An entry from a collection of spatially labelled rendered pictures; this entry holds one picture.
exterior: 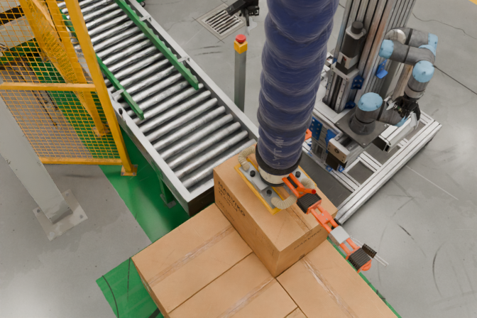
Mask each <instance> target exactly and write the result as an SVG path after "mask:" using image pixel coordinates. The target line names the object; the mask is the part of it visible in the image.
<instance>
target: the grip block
mask: <svg viewBox="0 0 477 318"><path fill-rule="evenodd" d="M321 202H322V198H321V197H320V196H319V195H318V194H317V193H315V194H311V193H306V192H303V193H302V194H301V195H299V196H298V197H297V201H296V204H297V206H298V207H299V208H300V209H301V210H302V211H303V212H304V213H305V214H306V213H307V214H309V213H310V210H311V209H316V206H317V205H318V204H321Z"/></svg>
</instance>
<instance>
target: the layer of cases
mask: <svg viewBox="0 0 477 318"><path fill-rule="evenodd" d="M131 259H132V261H133V263H134V265H135V267H136V270H137V271H138V274H139V275H140V277H141V280H142V281H143V283H144V285H145V286H146V287H147V289H148V291H149V292H150V294H151V295H152V297H153V299H154V300H155V301H156V303H157V304H158V306H159V308H160V309H161V311H162V312H163V314H164V315H165V317H166V318H398V317H397V316H396V315H395V314H394V313H393V312H392V311H391V310H390V308H389V307H388V306H387V305H386V304H385V303H384V302H383V301H382V300H381V299H380V298H379V296H377V294H376V293H375V292H374V291H373V290H372V289H371V288H370V286H369V285H368V284H367V283H366V282H365V281H364V280H363V278H362V277H361V276H360V275H359V274H358V273H357V272H356V271H355V270H354V269H353V268H352V267H351V266H350V265H349V263H348V262H347V261H346V260H345V259H344V258H343V257H342V255H341V254H340V253H339V252H338V251H337V250H336V249H335V247H333V246H332V245H331V244H330V243H329V241H328V240H327V239H326V240H325V241H324V242H322V243H321V244H319V245H318V246H317V247H316V248H314V249H313V250H311V251H310V252H309V253H307V254H306V255H305V256H303V257H302V258H301V259H299V260H298V261H296V262H295V263H293V264H292V265H291V266H290V267H289V268H287V269H285V270H284V271H283V272H281V273H280V274H279V275H277V276H276V277H273V276H272V275H271V274H270V272H269V271H268V269H267V268H266V267H265V266H264V265H263V263H262V262H261V260H260V259H259V257H258V256H257V255H256V254H255V253H254V251H253V250H252V249H251V247H250V246H249V245H248V244H247V242H246V241H245V240H244V238H243V237H242V235H240V233H239V232H238V231H237V229H236V228H235V226H234V225H233V224H232V223H231V222H230V220H229V219H228V217H227V216H226V215H225V213H223V211H222V210H221V208H220V207H219V205H218V204H217V203H213V204H212V205H210V206H209V207H207V208H206V209H204V210H202V211H201V212H200V213H198V214H196V215H195V216H193V217H192V218H191V219H189V220H187V221H186V222H185V223H183V224H181V225H180V226H178V227H177V228H176V229H174V230H172V231H171V232H170V233H168V234H166V235H165V236H163V237H162V238H160V239H158V240H157V241H156V242H154V243H152V244H151V245H149V246H148V247H147V248H145V249H143V250H142V251H141V252H139V253H137V254H136V255H135V256H133V257H132V258H131Z"/></svg>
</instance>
